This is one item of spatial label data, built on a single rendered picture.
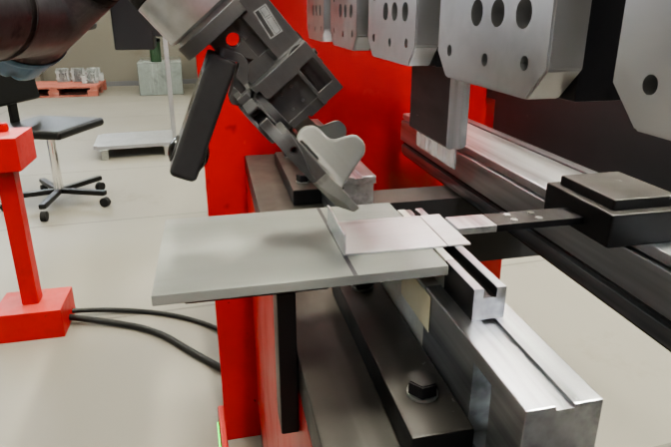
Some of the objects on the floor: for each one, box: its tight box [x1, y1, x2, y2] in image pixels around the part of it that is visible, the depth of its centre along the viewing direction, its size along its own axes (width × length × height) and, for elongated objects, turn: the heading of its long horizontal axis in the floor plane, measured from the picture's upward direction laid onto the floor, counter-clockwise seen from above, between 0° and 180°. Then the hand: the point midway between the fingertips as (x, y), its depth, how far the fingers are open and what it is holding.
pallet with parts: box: [36, 67, 107, 98], centre depth 836 cm, size 124×86×35 cm
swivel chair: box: [0, 75, 111, 222], centre depth 348 cm, size 67×67×105 cm
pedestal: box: [0, 122, 76, 343], centre depth 211 cm, size 20×25×83 cm
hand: (335, 196), depth 55 cm, fingers open, 5 cm apart
